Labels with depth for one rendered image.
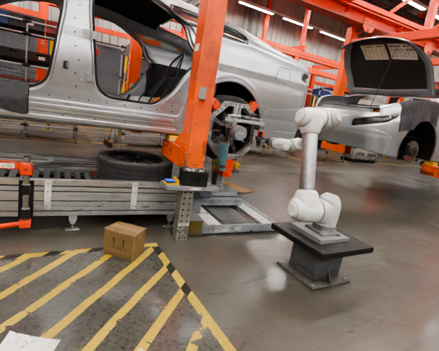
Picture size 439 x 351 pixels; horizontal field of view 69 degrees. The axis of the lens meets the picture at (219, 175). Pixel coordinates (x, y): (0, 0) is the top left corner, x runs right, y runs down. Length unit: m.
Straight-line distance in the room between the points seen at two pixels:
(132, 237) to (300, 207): 1.09
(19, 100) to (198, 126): 1.35
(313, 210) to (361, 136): 3.04
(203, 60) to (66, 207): 1.47
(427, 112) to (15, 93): 4.93
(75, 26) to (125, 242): 1.70
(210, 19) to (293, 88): 1.41
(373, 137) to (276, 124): 1.89
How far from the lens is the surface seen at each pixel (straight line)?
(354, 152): 10.81
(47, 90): 2.91
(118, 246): 2.25
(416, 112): 5.28
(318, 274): 2.36
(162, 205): 2.71
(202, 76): 2.56
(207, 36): 2.59
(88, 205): 2.60
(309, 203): 2.15
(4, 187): 2.56
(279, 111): 3.57
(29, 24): 6.42
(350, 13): 7.18
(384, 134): 5.07
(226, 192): 3.31
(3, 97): 2.90
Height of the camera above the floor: 1.07
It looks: 12 degrees down
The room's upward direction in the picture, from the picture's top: 9 degrees clockwise
